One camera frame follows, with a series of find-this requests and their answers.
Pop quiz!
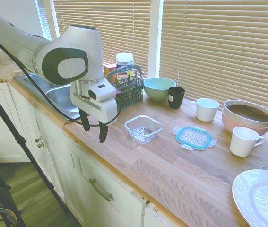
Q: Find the brass drawer handle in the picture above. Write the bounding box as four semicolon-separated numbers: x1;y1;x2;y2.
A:
88;178;114;202

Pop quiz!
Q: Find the orange cardboard box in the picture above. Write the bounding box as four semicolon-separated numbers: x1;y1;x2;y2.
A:
104;63;118;79

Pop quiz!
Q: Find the narrow white window blind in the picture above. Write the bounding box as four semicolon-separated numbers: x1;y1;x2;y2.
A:
35;0;53;41

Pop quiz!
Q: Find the pink bowl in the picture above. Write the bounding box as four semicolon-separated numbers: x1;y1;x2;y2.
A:
222;107;268;137

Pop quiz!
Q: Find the white kitchen base cabinet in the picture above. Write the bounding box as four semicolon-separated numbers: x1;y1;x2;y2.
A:
0;81;182;227

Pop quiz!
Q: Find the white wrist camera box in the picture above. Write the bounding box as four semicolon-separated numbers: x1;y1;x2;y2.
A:
88;82;117;102

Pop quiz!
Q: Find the clear lid with teal seal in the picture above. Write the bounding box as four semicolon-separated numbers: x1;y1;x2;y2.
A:
173;125;218;151

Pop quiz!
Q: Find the white lidded tub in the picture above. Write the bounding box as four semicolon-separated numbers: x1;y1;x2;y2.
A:
0;47;15;66

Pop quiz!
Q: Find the grey bowl with brown inside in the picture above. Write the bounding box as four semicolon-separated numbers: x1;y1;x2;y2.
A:
223;99;268;128

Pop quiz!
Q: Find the clear glass food container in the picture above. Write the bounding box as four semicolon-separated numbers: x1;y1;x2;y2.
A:
124;115;163;144

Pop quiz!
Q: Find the white lidded jar blue label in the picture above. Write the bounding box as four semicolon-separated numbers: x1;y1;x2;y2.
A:
115;52;134;71

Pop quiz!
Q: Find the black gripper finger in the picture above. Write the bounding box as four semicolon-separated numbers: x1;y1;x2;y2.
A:
79;108;91;132
98;122;109;144

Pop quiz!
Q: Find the black plastic cup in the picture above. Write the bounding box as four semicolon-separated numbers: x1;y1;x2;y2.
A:
168;87;186;109

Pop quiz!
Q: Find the light green bowl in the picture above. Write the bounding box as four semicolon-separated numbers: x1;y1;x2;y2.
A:
143;77;177;102

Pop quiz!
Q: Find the beige window blind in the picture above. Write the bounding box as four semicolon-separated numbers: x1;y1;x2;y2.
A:
159;0;268;133
52;0;152;81

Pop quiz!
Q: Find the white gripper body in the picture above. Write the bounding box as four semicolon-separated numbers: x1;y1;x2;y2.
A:
70;86;118;125

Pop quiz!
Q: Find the stainless steel double sink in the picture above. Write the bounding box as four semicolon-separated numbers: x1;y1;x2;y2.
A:
12;72;82;121

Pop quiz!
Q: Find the black camera tripod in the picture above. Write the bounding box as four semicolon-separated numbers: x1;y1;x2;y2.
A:
0;74;69;227

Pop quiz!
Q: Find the white ceramic mug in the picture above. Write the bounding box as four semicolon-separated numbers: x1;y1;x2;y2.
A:
229;126;266;157
190;98;220;122

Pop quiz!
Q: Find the white dinner plate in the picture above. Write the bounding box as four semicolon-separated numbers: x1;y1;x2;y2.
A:
232;169;268;227

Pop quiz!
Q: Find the grey plastic cutlery basket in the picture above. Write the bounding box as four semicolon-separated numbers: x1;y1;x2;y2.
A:
107;65;145;111

